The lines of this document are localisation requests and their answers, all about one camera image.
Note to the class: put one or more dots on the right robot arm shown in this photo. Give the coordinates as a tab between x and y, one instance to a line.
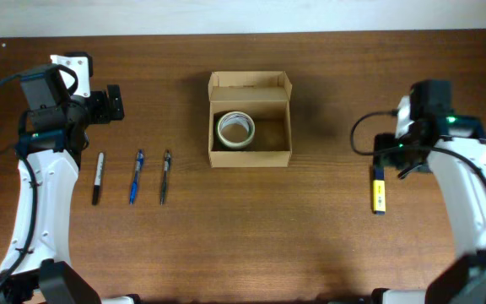
457	160

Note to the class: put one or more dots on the blue ballpoint pen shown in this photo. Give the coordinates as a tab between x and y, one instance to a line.
136	176

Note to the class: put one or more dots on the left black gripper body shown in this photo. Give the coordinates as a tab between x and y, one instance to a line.
113	102

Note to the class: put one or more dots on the black ballpoint pen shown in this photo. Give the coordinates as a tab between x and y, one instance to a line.
164	183

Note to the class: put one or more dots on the open cardboard box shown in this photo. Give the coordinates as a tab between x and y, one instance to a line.
265	97

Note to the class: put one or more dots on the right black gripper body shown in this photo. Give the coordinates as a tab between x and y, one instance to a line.
383	150

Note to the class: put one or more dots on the black white marker pen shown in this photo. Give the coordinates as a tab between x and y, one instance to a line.
98	178

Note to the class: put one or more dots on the yellow highlighter blue cap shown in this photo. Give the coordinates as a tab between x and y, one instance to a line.
379	191

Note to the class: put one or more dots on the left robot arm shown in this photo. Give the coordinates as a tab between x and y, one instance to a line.
51	138

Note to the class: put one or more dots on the cream masking tape roll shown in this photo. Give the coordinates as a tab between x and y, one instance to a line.
235	130

